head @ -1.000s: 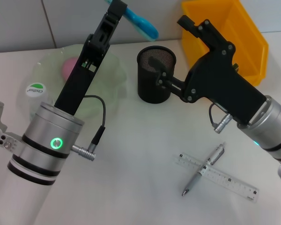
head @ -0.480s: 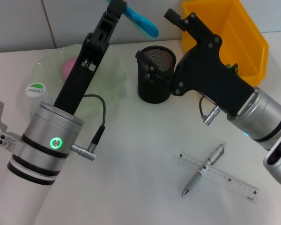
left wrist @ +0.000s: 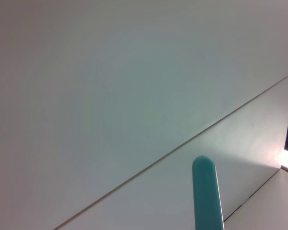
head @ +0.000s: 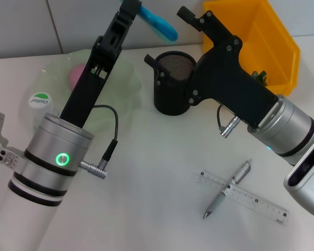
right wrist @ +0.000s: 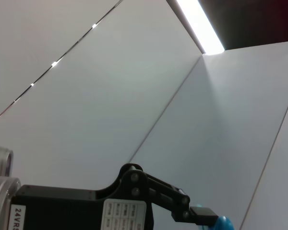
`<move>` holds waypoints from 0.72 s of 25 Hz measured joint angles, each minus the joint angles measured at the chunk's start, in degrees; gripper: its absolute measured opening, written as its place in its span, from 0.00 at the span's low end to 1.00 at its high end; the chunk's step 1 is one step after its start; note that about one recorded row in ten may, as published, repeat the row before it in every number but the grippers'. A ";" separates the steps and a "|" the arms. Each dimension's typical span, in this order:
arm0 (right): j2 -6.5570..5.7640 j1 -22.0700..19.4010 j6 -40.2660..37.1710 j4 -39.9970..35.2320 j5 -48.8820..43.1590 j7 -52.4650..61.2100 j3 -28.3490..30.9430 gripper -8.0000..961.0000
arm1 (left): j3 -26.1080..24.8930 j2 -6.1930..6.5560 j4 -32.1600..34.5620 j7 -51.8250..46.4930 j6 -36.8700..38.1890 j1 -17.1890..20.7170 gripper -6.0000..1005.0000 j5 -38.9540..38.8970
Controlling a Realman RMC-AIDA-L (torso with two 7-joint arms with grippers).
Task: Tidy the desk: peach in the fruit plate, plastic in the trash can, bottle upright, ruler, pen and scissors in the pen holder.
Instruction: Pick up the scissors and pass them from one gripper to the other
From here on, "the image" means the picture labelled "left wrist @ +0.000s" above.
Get blue scissors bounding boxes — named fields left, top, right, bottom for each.
left=192, top=155, right=224, bottom=230

